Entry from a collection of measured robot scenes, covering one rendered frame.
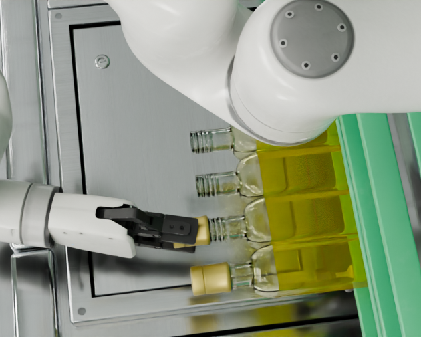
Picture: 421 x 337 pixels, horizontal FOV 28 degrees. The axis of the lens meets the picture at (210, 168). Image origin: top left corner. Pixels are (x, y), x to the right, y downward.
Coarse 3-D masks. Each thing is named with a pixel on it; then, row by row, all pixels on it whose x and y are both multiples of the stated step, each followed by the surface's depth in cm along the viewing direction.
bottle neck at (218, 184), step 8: (200, 176) 102; (208, 176) 102; (216, 176) 102; (224, 176) 102; (232, 176) 102; (200, 184) 101; (208, 184) 101; (216, 184) 102; (224, 184) 102; (232, 184) 102; (200, 192) 101; (208, 192) 102; (216, 192) 102; (224, 192) 102; (232, 192) 102
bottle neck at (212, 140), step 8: (224, 128) 104; (192, 136) 103; (200, 136) 103; (208, 136) 103; (216, 136) 103; (224, 136) 104; (192, 144) 103; (200, 144) 103; (208, 144) 103; (216, 144) 104; (224, 144) 104; (192, 152) 104; (200, 152) 104; (208, 152) 104
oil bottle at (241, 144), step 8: (232, 128) 103; (328, 128) 103; (336, 128) 103; (232, 136) 103; (240, 136) 102; (248, 136) 102; (320, 136) 102; (328, 136) 103; (336, 136) 103; (232, 144) 104; (240, 144) 102; (248, 144) 102; (256, 144) 102; (264, 144) 102; (304, 144) 103; (312, 144) 103; (320, 144) 103; (240, 152) 103; (248, 152) 103
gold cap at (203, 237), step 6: (204, 216) 100; (198, 222) 99; (204, 222) 99; (198, 228) 99; (204, 228) 99; (198, 234) 99; (204, 234) 99; (198, 240) 99; (204, 240) 99; (174, 246) 99; (180, 246) 99; (186, 246) 100
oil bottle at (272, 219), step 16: (304, 192) 100; (320, 192) 100; (336, 192) 100; (256, 208) 99; (272, 208) 99; (288, 208) 99; (304, 208) 99; (320, 208) 99; (336, 208) 99; (352, 208) 99; (256, 224) 98; (272, 224) 98; (288, 224) 98; (304, 224) 98; (320, 224) 98; (336, 224) 98; (352, 224) 98; (256, 240) 98; (272, 240) 98; (288, 240) 99
